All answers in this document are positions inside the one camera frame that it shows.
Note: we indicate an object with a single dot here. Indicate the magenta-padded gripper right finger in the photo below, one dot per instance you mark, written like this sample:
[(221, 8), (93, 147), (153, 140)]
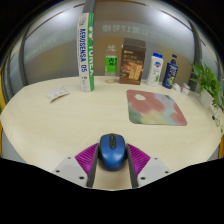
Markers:
[(140, 159)]

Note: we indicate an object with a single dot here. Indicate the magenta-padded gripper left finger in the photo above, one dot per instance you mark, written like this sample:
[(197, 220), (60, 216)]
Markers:
[(85, 159)]

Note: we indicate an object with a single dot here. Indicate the blue and black computer mouse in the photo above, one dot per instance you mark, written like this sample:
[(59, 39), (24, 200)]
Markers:
[(112, 151)]

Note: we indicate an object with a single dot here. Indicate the floral pastel mouse pad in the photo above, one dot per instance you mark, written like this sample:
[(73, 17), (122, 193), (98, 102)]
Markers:
[(155, 108)]

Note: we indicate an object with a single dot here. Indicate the small patterned tissue packet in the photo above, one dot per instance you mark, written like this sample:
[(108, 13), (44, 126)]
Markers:
[(57, 93)]

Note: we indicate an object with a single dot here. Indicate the crumpled white tissue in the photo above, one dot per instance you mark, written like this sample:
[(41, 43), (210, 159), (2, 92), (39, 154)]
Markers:
[(176, 87)]

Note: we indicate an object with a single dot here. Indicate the small white pink jar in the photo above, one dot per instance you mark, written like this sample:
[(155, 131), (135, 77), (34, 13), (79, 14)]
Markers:
[(185, 89)]

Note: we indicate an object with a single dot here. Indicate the white bottle with blue cap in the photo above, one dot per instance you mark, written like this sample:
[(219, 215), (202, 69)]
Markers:
[(155, 71)]

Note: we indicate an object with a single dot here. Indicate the dark blue pump bottle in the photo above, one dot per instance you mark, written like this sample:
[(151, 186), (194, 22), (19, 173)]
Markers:
[(170, 73)]

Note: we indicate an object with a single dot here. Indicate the clear bottle with green label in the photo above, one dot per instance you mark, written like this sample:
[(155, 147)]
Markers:
[(111, 65)]

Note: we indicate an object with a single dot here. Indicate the brown cardboard snack box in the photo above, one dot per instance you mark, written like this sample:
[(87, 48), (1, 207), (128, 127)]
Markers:
[(132, 61)]

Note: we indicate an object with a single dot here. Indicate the green plant in white pot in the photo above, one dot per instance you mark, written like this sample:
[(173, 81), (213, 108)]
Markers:
[(208, 80)]

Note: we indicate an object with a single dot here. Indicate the white green shuttlecock tube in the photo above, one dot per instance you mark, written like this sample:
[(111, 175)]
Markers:
[(86, 53)]

